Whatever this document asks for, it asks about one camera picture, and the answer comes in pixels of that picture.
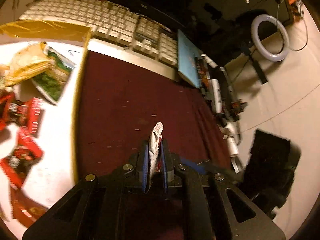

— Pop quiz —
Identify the white red snack packet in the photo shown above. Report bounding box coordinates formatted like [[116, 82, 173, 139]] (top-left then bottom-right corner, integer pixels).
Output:
[[148, 122, 163, 180]]

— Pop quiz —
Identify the large red snack packet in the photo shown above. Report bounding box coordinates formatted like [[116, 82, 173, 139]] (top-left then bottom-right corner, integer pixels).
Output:
[[10, 186, 48, 228]]

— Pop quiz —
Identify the gold rimmed white tray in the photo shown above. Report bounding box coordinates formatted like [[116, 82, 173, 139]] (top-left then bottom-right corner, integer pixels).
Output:
[[0, 19, 92, 238]]

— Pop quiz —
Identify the red black candy packet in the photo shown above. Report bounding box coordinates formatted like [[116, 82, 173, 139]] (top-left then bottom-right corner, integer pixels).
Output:
[[1, 127, 43, 189]]

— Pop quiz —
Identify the dark red tablecloth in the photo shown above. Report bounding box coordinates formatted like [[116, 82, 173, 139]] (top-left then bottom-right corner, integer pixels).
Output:
[[75, 51, 230, 177]]

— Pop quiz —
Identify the red candy packet pair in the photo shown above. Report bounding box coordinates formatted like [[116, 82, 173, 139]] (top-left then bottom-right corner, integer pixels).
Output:
[[1, 92, 43, 137]]

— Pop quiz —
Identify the green seaweed packet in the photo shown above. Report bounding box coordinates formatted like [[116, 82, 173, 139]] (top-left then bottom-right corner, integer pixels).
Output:
[[31, 46, 75, 105]]

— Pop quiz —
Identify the yellow snack packet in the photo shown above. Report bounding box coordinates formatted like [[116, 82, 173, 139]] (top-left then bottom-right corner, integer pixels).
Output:
[[4, 42, 55, 86]]

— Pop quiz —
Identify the black computer monitor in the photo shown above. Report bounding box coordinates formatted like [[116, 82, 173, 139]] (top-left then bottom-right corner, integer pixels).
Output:
[[108, 0, 293, 59]]

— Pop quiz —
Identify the white computer keyboard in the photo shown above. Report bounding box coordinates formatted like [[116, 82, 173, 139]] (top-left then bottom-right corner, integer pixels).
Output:
[[19, 0, 178, 68]]

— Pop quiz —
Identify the white ring light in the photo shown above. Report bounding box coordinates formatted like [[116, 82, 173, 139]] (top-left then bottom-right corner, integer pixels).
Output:
[[251, 14, 290, 62]]

